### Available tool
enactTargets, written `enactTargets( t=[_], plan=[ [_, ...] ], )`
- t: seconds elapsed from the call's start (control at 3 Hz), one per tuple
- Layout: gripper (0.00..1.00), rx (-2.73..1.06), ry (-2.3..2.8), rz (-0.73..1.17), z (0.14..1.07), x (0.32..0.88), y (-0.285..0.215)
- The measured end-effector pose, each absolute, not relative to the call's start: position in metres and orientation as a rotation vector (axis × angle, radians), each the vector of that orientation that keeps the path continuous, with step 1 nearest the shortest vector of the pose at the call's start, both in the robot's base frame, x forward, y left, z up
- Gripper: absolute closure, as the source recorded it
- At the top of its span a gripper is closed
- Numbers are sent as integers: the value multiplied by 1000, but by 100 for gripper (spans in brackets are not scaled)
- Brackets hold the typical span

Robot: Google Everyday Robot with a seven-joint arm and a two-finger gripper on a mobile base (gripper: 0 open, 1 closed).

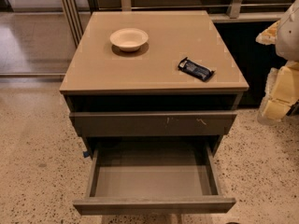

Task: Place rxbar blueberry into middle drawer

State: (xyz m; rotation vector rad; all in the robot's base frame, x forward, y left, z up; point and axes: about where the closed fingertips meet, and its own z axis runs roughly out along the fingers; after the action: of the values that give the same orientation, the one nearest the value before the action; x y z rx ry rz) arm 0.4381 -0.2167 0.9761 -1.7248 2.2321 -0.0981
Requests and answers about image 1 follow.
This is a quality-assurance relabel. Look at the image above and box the open grey middle drawer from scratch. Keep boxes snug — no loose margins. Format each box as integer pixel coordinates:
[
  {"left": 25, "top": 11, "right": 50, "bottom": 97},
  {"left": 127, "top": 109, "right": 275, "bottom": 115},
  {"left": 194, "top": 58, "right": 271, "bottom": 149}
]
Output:
[{"left": 74, "top": 142, "right": 235, "bottom": 216}]

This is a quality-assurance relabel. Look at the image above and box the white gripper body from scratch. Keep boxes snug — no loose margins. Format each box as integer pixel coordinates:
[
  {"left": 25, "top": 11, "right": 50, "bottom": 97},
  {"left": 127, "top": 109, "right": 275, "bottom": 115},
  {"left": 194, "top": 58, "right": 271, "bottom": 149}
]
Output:
[{"left": 265, "top": 61, "right": 299, "bottom": 106}]

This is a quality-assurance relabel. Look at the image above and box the blue tape piece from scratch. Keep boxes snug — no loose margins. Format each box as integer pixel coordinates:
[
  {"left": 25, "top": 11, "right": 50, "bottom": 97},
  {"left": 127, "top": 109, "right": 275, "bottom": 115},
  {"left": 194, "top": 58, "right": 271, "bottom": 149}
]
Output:
[{"left": 82, "top": 151, "right": 90, "bottom": 158}]

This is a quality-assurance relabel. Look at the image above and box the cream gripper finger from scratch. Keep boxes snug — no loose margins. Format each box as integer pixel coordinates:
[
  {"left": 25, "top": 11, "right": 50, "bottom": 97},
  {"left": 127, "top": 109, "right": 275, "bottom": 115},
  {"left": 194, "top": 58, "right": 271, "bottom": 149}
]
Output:
[
  {"left": 256, "top": 21, "right": 279, "bottom": 45},
  {"left": 258, "top": 97, "right": 291, "bottom": 122}
]

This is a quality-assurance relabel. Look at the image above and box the closed grey top drawer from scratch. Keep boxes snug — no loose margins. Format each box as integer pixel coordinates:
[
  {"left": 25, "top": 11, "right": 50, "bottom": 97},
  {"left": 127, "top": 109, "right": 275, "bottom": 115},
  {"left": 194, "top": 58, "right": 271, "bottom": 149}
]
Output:
[{"left": 69, "top": 111, "right": 236, "bottom": 137}]

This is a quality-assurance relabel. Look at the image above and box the white ceramic bowl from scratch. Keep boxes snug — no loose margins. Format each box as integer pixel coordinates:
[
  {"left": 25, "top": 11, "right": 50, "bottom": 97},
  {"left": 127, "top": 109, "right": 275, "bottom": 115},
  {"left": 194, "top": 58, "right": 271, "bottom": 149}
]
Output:
[{"left": 109, "top": 28, "right": 149, "bottom": 52}]

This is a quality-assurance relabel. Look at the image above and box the blue rxbar blueberry wrapper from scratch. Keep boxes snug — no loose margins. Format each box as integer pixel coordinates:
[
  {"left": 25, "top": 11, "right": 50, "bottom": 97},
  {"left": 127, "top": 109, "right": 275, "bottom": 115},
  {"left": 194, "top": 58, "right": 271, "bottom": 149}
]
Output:
[{"left": 178, "top": 58, "right": 214, "bottom": 82}]

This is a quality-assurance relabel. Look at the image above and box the metal shelf frame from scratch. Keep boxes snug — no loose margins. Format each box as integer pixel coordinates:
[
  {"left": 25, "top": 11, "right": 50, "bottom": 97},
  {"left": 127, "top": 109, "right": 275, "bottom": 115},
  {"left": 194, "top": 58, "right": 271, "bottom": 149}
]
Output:
[{"left": 61, "top": 0, "right": 295, "bottom": 41}]

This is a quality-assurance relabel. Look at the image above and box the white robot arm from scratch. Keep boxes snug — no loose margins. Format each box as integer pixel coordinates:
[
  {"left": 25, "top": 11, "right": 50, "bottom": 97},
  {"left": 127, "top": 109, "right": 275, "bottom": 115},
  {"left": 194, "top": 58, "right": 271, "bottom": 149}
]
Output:
[{"left": 256, "top": 0, "right": 299, "bottom": 125}]

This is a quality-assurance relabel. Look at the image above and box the grey drawer cabinet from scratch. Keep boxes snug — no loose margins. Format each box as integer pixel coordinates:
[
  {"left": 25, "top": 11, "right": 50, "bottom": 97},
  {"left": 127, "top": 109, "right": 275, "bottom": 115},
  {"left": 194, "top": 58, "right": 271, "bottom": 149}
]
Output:
[{"left": 60, "top": 11, "right": 249, "bottom": 153}]

